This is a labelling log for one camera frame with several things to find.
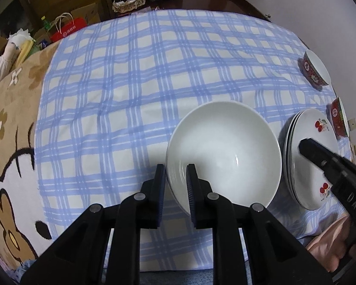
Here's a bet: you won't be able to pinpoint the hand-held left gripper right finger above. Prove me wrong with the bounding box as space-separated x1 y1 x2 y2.
185 163 334 285

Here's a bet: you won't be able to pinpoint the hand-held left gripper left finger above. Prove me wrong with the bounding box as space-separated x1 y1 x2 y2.
19 164 167 285

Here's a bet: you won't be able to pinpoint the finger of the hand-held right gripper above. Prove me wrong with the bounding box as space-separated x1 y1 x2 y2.
298 138 344 173

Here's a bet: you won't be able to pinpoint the white cherry plate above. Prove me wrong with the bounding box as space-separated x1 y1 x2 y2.
282 122 300 202
284 116 306 207
286 109 341 211

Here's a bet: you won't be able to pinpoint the red patterned bowl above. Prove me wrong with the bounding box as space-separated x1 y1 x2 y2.
329 96 351 138
298 49 332 89

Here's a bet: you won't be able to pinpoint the plain white bowl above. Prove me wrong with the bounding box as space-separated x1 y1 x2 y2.
165 101 283 218

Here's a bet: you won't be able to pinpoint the person's pink clothing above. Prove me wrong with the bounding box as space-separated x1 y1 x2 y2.
305 213 354 274

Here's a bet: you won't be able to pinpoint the person's blue jeans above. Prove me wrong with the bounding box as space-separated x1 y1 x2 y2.
139 269 253 285

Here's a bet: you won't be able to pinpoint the blue checked tablecloth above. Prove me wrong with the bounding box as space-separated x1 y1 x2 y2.
36 9 354 274

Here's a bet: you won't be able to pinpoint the light blue fuzzy cloth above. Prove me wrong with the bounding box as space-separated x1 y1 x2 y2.
10 258 48 285

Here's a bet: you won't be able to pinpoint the brown floral blanket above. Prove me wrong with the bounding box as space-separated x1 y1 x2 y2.
0 40 60 271

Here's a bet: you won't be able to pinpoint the red shopping bag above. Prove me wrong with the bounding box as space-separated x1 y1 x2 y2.
50 13 87 43

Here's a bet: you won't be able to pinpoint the wicker basket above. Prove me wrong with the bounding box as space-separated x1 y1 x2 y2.
112 0 148 13

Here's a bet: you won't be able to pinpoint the yellow cushion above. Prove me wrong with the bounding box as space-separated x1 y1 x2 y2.
16 39 37 66

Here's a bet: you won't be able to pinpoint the closed cardboard box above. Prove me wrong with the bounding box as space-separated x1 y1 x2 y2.
71 3 101 24

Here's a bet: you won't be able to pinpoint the white spiky plush toy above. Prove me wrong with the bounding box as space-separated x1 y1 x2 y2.
7 29 34 44

